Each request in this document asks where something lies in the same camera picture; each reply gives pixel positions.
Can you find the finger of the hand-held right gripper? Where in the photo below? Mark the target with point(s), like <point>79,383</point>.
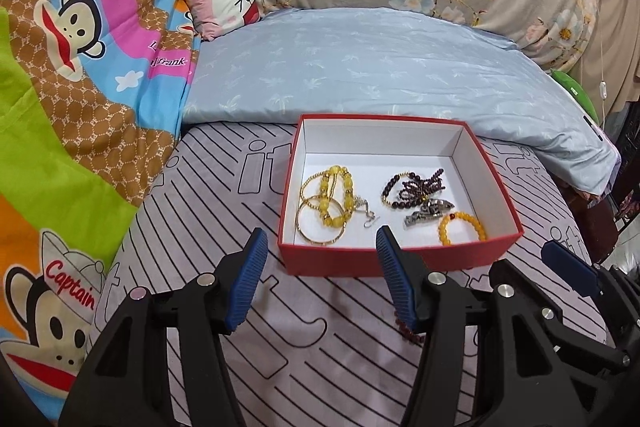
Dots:
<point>567,264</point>
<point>525,282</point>

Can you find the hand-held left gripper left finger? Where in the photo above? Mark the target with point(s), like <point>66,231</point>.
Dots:
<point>247,277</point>

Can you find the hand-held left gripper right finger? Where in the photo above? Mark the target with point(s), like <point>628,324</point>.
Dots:
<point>395,277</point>

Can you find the silver butterfly pendant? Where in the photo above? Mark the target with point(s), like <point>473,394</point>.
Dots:
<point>370,219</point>

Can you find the red cardboard box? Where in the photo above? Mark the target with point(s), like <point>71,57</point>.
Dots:
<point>325,262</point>

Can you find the silver hair clip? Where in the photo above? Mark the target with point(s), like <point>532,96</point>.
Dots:
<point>430,209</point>

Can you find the gold bangle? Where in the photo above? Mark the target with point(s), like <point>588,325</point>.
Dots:
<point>300,222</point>

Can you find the dark brown bedside furniture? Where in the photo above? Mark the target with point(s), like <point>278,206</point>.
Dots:
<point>595,217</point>

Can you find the green plastic object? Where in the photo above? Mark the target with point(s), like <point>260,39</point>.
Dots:
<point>575,94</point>

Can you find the light blue pillow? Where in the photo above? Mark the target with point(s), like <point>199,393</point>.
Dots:
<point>375,67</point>

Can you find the cartoon monkey blanket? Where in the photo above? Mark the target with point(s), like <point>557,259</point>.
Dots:
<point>75,132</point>

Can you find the beige curtain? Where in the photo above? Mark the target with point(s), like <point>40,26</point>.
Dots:
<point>620,32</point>

